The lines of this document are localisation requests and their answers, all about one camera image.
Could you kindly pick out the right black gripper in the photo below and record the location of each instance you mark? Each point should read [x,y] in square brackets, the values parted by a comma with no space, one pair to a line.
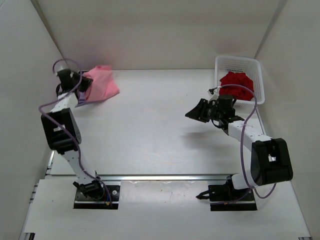
[199,113]

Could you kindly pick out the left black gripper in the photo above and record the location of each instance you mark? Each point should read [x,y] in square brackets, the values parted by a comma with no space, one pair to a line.
[87,82]

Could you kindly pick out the purple t shirt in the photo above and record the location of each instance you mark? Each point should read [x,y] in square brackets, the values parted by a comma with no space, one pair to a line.
[81,99]

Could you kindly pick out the pink t shirt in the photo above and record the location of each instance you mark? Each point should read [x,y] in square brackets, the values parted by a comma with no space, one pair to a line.
[103,86]

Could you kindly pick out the red t shirt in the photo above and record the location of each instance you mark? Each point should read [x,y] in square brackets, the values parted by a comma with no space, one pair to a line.
[240,79]

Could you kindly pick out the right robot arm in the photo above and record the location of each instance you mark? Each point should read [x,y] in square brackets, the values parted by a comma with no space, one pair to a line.
[270,161]

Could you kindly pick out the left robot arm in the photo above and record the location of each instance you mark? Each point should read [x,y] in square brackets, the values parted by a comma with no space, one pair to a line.
[60,128]

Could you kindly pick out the white plastic laundry basket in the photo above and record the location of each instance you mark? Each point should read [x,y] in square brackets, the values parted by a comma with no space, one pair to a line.
[236,64]

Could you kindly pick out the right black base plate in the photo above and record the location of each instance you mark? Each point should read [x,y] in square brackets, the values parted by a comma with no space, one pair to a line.
[224,198]

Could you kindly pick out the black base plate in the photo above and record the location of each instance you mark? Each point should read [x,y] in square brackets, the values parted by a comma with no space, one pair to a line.
[224,198]
[100,201]

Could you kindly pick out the aluminium rail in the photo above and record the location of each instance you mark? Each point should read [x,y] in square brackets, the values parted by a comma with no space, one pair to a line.
[166,178]

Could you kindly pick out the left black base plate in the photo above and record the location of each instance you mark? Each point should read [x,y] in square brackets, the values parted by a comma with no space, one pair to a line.
[100,201]

